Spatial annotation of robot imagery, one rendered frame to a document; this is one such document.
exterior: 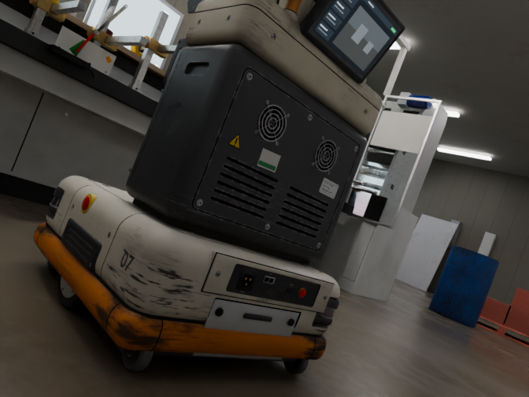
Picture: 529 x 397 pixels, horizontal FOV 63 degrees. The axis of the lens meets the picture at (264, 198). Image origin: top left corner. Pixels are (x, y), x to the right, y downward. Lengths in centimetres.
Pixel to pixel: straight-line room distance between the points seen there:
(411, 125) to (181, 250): 323
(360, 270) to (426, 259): 755
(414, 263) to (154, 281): 1060
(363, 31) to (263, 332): 75
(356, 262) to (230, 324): 286
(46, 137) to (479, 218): 1049
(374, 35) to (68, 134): 168
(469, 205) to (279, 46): 1100
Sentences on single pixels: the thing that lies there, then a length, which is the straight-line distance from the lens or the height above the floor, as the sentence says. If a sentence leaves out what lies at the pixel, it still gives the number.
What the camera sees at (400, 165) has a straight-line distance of 379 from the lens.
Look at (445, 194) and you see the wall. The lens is 1209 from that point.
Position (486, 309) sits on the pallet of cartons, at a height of 23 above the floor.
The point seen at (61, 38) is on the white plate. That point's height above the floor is 75.
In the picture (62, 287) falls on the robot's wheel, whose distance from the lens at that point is 116.
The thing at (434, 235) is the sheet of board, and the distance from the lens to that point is 1145.
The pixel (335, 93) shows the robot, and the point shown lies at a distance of 114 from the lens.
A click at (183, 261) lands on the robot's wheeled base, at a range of 84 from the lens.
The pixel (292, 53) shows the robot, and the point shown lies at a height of 74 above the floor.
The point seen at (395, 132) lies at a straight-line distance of 393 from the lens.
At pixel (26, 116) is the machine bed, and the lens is 234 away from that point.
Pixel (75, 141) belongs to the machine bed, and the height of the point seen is 36.
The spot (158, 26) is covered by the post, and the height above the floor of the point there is 104.
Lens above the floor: 38
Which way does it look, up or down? 2 degrees up
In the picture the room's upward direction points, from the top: 21 degrees clockwise
